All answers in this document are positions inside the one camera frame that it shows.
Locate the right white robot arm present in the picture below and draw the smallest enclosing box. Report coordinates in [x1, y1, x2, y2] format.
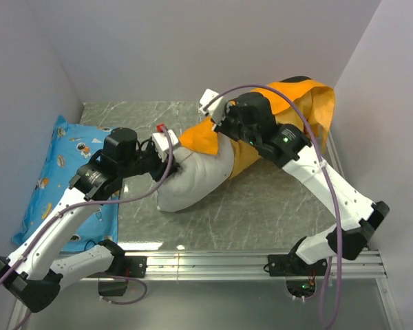
[204, 92, 390, 276]

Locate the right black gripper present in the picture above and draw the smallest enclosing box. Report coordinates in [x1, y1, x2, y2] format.
[209, 102, 259, 149]

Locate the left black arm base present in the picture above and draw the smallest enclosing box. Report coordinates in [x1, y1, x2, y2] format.
[86, 255, 148, 305]

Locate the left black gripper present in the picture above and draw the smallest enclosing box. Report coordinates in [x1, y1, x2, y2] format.
[120, 135, 182, 182]

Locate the purple cable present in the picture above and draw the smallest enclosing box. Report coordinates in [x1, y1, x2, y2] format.
[0, 125, 175, 305]
[201, 85, 343, 329]

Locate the blue cartoon pillow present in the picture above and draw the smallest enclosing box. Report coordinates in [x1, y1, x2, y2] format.
[12, 115, 119, 253]

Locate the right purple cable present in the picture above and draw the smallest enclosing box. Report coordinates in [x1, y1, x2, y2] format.
[201, 85, 343, 329]

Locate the wrist white camera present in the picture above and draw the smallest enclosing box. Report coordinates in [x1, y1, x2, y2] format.
[199, 89, 228, 126]
[151, 124, 180, 162]

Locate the white pillow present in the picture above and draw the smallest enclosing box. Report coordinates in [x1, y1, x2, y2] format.
[156, 135, 234, 212]

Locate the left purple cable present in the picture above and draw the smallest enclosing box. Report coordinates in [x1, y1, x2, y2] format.
[0, 125, 175, 305]

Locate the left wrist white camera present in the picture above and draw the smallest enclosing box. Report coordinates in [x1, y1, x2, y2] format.
[151, 124, 180, 162]

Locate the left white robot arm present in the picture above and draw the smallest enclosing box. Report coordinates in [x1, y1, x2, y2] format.
[0, 125, 180, 313]

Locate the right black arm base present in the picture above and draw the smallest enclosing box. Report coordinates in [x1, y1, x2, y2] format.
[263, 254, 328, 301]

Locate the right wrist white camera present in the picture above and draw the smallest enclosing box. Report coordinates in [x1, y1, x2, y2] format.
[199, 89, 228, 126]

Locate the aluminium mounting rail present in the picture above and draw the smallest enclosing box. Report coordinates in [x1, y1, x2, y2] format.
[20, 250, 386, 283]

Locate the orange pillowcase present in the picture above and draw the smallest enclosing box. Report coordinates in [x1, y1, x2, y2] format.
[180, 76, 336, 178]

